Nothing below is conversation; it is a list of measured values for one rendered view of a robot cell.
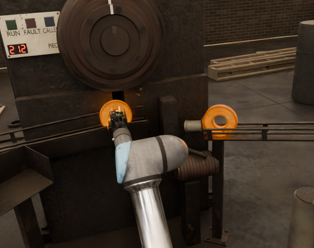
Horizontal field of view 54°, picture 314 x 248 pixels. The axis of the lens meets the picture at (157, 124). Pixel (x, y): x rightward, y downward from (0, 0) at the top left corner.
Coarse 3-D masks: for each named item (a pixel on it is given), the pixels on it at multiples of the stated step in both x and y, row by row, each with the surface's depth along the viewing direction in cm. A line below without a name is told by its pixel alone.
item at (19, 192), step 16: (0, 160) 125; (16, 160) 130; (32, 160) 130; (48, 160) 119; (0, 176) 127; (16, 176) 131; (32, 176) 129; (48, 176) 125; (0, 192) 121; (16, 192) 120; (32, 192) 119; (0, 208) 113; (16, 208) 123; (32, 208) 126; (32, 224) 128; (32, 240) 130
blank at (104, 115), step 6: (108, 102) 147; (114, 102) 146; (120, 102) 147; (102, 108) 146; (108, 108) 146; (114, 108) 147; (120, 108) 148; (126, 108) 149; (102, 114) 147; (108, 114) 147; (126, 114) 150; (102, 120) 148
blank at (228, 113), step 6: (210, 108) 143; (216, 108) 141; (222, 108) 140; (228, 108) 140; (210, 114) 143; (216, 114) 142; (222, 114) 141; (228, 114) 140; (234, 114) 140; (204, 120) 146; (210, 120) 145; (228, 120) 141; (234, 120) 140; (210, 126) 146; (216, 126) 146; (222, 126) 146; (228, 126) 143; (234, 126) 142
